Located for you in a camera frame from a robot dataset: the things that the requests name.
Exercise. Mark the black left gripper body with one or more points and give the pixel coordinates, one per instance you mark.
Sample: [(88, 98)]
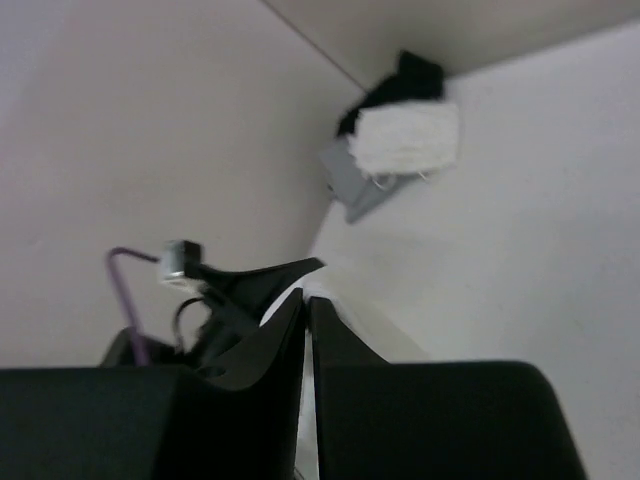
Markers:
[(213, 338)]

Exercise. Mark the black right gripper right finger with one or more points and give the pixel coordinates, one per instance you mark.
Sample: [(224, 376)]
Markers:
[(454, 420)]

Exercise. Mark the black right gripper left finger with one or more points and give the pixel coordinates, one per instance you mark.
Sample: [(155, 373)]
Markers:
[(238, 421)]

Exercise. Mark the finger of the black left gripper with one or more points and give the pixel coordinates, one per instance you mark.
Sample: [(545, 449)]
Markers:
[(229, 313), (287, 272)]

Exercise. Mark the white tank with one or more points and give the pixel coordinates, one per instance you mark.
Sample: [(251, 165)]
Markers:
[(406, 138), (370, 324)]

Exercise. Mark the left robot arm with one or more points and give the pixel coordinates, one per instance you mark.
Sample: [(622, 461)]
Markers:
[(131, 347)]

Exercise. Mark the folded grey tank top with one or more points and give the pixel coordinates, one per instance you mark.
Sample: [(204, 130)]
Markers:
[(347, 185)]

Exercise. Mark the folded white tank top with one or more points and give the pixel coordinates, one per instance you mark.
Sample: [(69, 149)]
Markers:
[(406, 138)]

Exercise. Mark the black tank top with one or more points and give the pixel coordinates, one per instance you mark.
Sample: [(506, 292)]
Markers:
[(415, 78)]

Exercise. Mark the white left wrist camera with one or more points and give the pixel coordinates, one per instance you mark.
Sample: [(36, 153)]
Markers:
[(179, 265)]

